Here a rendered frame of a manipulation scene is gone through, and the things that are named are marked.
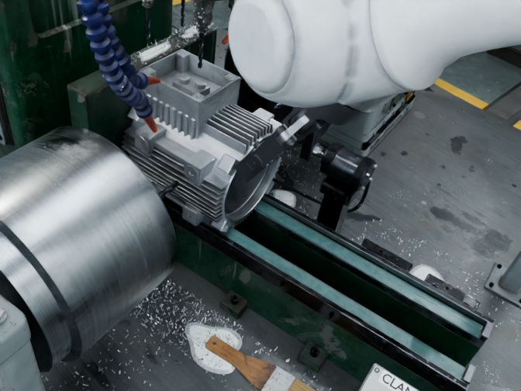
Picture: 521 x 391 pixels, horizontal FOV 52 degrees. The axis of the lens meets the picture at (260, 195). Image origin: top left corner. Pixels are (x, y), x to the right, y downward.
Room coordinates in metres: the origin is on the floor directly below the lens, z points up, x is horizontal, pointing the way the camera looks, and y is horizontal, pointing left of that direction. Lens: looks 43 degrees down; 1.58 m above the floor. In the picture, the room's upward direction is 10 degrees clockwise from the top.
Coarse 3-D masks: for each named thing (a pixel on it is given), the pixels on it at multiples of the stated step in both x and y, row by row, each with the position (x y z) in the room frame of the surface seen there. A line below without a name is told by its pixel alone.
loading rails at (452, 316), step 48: (192, 240) 0.61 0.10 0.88; (240, 240) 0.60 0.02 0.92; (288, 240) 0.64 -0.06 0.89; (336, 240) 0.64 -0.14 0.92; (240, 288) 0.56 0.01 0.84; (288, 288) 0.53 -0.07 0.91; (336, 288) 0.59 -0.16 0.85; (384, 288) 0.56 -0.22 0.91; (432, 288) 0.56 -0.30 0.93; (336, 336) 0.48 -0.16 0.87; (384, 336) 0.46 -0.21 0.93; (432, 336) 0.52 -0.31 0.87; (480, 336) 0.49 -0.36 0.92; (432, 384) 0.41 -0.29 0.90
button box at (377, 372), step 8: (376, 368) 0.31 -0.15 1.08; (368, 376) 0.30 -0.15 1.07; (376, 376) 0.30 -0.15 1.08; (384, 376) 0.30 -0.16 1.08; (392, 376) 0.30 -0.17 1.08; (368, 384) 0.29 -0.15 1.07; (376, 384) 0.29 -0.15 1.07; (384, 384) 0.29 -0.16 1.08; (392, 384) 0.30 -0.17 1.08; (400, 384) 0.30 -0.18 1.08; (408, 384) 0.30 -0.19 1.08
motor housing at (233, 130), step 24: (216, 120) 0.66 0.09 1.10; (240, 120) 0.67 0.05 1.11; (264, 120) 0.69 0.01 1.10; (168, 144) 0.63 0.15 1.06; (192, 144) 0.64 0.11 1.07; (216, 144) 0.63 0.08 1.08; (240, 144) 0.62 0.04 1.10; (144, 168) 0.63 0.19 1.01; (168, 168) 0.61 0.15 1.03; (216, 168) 0.60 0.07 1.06; (264, 168) 0.72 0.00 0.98; (168, 192) 0.62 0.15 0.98; (192, 192) 0.59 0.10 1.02; (216, 192) 0.57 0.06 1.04; (240, 192) 0.69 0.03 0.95; (264, 192) 0.69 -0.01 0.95; (216, 216) 0.58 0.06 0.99; (240, 216) 0.63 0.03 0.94
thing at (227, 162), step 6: (132, 108) 0.68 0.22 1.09; (132, 114) 0.67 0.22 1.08; (138, 120) 0.67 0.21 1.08; (270, 120) 0.71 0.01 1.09; (276, 126) 0.70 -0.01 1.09; (228, 156) 0.60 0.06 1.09; (222, 162) 0.59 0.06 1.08; (228, 162) 0.59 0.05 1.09; (234, 162) 0.59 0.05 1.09; (222, 168) 0.59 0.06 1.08; (228, 168) 0.58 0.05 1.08; (234, 168) 0.59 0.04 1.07; (228, 174) 0.58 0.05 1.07; (270, 186) 0.70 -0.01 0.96; (222, 222) 0.59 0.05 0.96; (228, 222) 0.60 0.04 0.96; (216, 228) 0.58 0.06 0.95; (222, 228) 0.58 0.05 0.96; (228, 228) 0.60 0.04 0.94
